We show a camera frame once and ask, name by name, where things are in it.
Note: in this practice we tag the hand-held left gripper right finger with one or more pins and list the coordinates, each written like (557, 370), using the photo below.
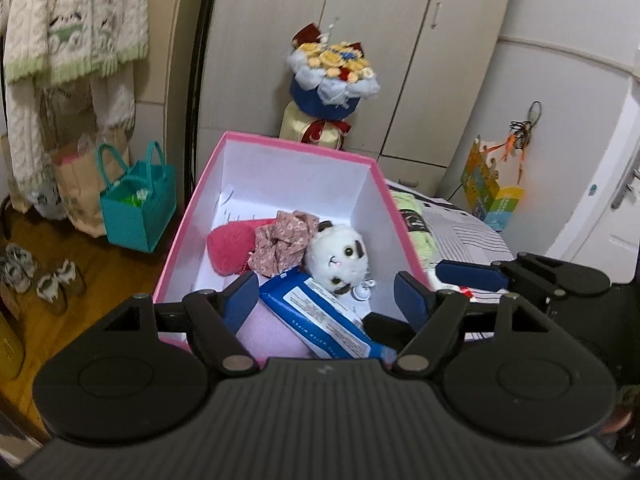
(412, 300)

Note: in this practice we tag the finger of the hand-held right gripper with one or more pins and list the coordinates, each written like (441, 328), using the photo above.
(465, 275)
(387, 330)

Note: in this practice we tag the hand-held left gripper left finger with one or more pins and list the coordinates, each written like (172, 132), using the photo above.
(242, 300)

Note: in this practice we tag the pink fuzzy pouch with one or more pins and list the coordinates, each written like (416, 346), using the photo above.
(227, 250)

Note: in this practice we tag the pink floral scrunchie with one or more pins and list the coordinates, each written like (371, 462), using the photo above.
(280, 245)

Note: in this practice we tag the blue wet wipes pack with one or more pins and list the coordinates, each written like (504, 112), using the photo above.
(320, 320)

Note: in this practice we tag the white panda plush toy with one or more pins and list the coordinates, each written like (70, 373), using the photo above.
(335, 260)

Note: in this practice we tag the pink cardboard box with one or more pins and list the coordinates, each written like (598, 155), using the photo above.
(300, 170)

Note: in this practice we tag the colourful paper gift bag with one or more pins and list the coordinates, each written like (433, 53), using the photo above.
(487, 190)

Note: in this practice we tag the white door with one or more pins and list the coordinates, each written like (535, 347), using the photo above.
(600, 160)

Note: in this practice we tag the teal tote bag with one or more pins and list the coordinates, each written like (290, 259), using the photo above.
(137, 215)

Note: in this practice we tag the hanging orange tassel ornament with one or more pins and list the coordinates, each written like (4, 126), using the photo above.
(522, 127)

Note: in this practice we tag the cream box with red ribbon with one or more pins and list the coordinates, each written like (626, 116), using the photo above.
(295, 127)

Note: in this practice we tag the brown fuzzy slippers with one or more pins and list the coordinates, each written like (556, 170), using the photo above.
(60, 285)

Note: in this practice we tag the brown paper bag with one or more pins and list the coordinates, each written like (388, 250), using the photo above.
(75, 190)

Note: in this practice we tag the grey white sneakers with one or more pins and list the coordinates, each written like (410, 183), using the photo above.
(17, 265)

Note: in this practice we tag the yellow flower bouquet blue wrap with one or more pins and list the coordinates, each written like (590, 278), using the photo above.
(332, 75)

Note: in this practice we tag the white fuzzy hanging garment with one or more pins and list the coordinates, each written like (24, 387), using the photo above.
(30, 125)

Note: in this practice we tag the white wardrobe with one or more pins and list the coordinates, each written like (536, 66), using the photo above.
(350, 10)

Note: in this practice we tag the cream knit sweater green trim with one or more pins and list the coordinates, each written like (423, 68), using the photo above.
(65, 20)

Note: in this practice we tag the black vertical frame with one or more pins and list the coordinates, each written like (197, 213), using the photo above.
(197, 85)

